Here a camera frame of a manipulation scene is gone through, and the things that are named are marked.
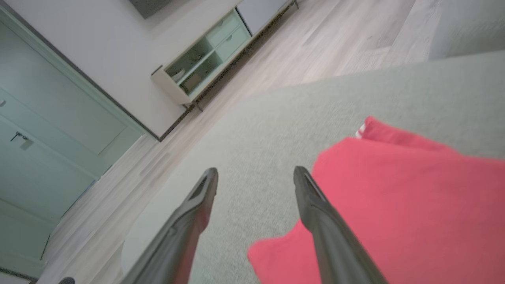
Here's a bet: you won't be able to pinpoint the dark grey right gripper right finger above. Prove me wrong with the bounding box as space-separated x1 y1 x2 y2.
293 166 389 284

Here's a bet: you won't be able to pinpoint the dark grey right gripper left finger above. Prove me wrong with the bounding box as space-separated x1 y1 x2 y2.
120 168 219 284

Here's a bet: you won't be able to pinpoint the red white striped jersey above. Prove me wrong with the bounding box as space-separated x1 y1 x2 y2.
247 116 505 284

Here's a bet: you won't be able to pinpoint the large grey sofa seat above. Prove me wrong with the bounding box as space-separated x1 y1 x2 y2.
120 50 505 284

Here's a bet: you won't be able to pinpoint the brown box in cabinet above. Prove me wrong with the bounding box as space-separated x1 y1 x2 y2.
182 73 202 92

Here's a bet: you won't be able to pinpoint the mint green door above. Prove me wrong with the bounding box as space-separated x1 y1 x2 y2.
0 8 146 277

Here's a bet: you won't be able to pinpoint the low TV cabinet mint drawers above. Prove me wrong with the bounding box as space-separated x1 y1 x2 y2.
151 0 299 112

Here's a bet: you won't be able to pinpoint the black wall television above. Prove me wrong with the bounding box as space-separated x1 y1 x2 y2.
128 0 174 19

